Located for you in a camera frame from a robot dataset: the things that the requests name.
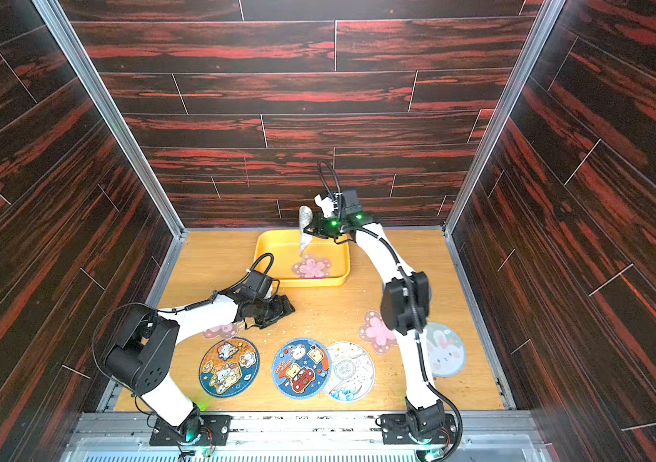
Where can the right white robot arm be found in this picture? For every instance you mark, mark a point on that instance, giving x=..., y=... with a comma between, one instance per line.
x=404, y=309

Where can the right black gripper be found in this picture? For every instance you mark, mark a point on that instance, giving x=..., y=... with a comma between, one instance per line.
x=316, y=230

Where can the left metal frame post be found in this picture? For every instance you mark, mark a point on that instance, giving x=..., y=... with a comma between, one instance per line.
x=68, y=41

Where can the white floral round coaster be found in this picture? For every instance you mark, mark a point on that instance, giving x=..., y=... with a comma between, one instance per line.
x=305, y=218

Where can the green bunny round coaster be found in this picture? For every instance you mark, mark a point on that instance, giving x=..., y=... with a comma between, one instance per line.
x=446, y=350

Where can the white wave round coaster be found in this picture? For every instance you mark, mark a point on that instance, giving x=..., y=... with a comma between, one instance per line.
x=352, y=373

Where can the orange cartoon round coaster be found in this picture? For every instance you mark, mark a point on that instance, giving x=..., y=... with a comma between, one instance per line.
x=229, y=367

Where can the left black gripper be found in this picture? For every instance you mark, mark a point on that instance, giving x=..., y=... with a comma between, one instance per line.
x=283, y=308

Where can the right metal frame post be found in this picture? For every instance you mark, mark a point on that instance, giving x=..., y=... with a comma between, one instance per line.
x=542, y=27

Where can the yellow plastic storage box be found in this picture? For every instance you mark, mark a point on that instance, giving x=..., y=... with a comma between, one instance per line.
x=284, y=246

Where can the blue cartoon round coaster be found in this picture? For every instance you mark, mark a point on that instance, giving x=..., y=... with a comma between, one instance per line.
x=301, y=368

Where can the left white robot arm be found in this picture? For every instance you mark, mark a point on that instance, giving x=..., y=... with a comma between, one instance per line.
x=139, y=356

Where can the metal frame post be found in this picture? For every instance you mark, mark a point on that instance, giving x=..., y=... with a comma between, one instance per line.
x=542, y=27
x=68, y=41

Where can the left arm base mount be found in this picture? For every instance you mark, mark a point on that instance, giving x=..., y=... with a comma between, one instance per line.
x=196, y=431

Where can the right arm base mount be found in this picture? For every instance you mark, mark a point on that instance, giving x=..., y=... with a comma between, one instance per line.
x=419, y=426

